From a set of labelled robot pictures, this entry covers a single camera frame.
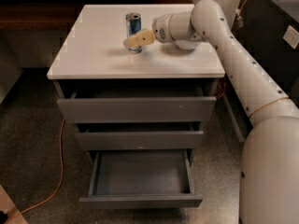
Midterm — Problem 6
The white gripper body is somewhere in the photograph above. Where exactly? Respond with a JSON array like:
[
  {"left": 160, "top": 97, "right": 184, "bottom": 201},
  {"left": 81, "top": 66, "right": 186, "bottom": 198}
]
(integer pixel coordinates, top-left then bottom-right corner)
[{"left": 152, "top": 14, "right": 173, "bottom": 43}]

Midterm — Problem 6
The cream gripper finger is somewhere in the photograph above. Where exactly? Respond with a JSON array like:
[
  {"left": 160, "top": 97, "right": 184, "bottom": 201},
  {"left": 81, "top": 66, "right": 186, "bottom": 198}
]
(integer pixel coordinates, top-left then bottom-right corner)
[{"left": 123, "top": 29, "right": 155, "bottom": 49}]

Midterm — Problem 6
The silver blue redbull can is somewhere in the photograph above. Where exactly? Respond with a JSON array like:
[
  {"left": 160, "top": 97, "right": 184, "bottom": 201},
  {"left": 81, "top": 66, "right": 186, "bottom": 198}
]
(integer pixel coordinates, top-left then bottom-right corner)
[{"left": 125, "top": 12, "right": 142, "bottom": 54}]

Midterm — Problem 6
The grey bottom drawer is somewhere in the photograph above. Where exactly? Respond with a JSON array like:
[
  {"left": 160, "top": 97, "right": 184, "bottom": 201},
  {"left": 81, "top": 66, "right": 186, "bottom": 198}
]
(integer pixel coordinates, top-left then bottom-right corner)
[{"left": 80, "top": 149, "right": 202, "bottom": 209}]

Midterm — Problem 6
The grey drawer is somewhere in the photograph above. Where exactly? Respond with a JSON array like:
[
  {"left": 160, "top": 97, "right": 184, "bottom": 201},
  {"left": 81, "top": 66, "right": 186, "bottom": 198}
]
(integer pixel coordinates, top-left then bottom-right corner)
[
  {"left": 57, "top": 96, "right": 216, "bottom": 123},
  {"left": 80, "top": 149, "right": 202, "bottom": 209},
  {"left": 76, "top": 122, "right": 204, "bottom": 150}
]

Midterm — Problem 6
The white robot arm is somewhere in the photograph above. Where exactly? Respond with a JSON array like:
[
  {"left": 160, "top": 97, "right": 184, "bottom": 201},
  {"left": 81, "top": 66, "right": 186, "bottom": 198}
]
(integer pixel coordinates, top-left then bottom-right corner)
[{"left": 124, "top": 0, "right": 299, "bottom": 224}]

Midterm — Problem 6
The white top drawer cabinet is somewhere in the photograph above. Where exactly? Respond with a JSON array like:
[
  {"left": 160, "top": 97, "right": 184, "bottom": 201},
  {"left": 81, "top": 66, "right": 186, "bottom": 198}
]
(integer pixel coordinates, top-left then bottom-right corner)
[{"left": 46, "top": 4, "right": 226, "bottom": 165}]

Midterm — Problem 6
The grey top drawer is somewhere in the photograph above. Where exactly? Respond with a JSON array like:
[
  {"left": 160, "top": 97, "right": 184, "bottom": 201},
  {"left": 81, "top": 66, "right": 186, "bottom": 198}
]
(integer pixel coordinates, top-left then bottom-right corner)
[{"left": 57, "top": 96, "right": 216, "bottom": 123}]

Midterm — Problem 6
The grey middle drawer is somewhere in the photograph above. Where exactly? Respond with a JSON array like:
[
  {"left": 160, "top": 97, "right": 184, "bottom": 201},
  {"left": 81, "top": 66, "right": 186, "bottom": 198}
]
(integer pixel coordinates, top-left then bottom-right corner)
[{"left": 76, "top": 122, "right": 204, "bottom": 150}]

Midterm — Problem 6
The white ceramic bowl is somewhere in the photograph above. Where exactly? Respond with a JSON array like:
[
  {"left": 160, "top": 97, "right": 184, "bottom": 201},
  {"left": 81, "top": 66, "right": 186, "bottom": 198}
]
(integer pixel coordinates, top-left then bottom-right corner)
[{"left": 175, "top": 40, "right": 198, "bottom": 50}]

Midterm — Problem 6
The dark grey cabinet right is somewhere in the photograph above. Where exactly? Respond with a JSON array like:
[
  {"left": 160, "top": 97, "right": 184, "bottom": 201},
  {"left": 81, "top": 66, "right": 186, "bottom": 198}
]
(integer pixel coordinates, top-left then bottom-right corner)
[{"left": 222, "top": 0, "right": 299, "bottom": 143}]

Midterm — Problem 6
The dark wooden shelf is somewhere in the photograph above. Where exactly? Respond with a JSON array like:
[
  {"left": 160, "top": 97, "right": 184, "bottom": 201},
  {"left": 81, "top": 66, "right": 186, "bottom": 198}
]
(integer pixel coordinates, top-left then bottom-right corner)
[{"left": 0, "top": 0, "right": 192, "bottom": 31}]

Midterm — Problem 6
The wooden board corner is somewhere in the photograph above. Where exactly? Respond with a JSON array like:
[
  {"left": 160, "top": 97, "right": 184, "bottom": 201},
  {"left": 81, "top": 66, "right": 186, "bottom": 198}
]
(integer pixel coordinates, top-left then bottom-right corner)
[{"left": 0, "top": 185, "right": 28, "bottom": 224}]

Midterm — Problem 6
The orange floor cable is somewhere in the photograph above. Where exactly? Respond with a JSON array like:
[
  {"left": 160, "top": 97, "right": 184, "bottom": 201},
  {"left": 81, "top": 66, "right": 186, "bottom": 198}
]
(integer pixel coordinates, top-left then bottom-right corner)
[{"left": 4, "top": 119, "right": 66, "bottom": 224}]

